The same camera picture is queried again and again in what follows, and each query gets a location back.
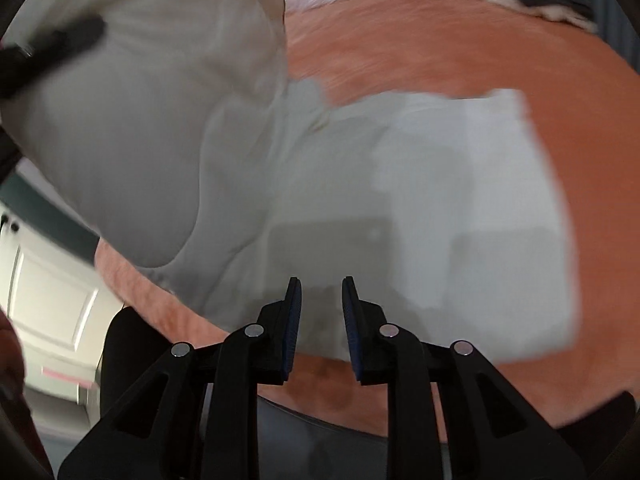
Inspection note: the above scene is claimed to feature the white quilted jacket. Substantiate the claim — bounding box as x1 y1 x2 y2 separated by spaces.
1 0 578 363

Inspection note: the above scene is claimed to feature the person left hand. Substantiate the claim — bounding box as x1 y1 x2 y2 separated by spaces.
0 311 25 401

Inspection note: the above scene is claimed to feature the white door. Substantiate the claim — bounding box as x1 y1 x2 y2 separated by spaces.
1 206 122 430

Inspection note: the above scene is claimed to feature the orange plush bedspread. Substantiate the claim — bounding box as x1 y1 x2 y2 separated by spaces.
96 0 639 436

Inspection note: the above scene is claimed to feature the grey blue curtain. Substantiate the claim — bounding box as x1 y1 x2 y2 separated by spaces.
588 0 639 72

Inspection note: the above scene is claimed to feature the cream fleece garment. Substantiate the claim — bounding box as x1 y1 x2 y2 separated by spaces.
485 0 598 34

